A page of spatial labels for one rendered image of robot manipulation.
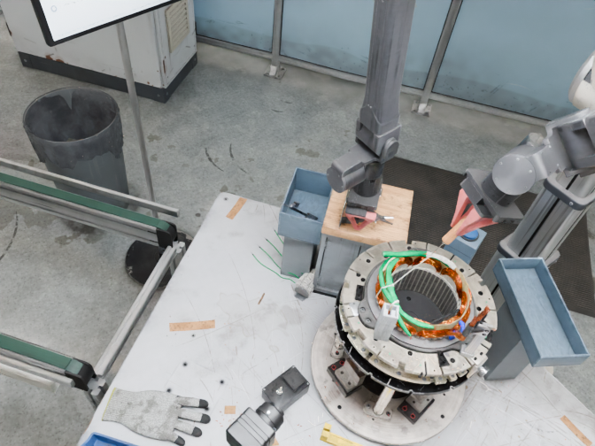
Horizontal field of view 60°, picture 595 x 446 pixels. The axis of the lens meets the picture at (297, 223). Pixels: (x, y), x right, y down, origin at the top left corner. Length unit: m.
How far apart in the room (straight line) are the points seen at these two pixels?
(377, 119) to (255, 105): 2.36
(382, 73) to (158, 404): 0.86
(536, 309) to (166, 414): 0.86
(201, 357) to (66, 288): 1.25
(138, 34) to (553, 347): 2.58
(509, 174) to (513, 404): 0.80
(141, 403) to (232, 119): 2.19
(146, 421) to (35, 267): 1.46
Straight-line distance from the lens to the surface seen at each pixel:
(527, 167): 0.74
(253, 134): 3.08
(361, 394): 1.30
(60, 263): 2.58
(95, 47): 3.35
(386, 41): 0.87
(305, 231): 1.25
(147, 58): 3.18
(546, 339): 1.26
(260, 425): 0.62
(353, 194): 1.13
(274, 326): 1.37
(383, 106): 0.96
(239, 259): 1.49
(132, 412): 1.29
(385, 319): 0.97
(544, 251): 1.46
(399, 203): 1.30
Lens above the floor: 1.98
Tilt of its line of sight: 49 degrees down
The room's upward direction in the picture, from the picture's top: 8 degrees clockwise
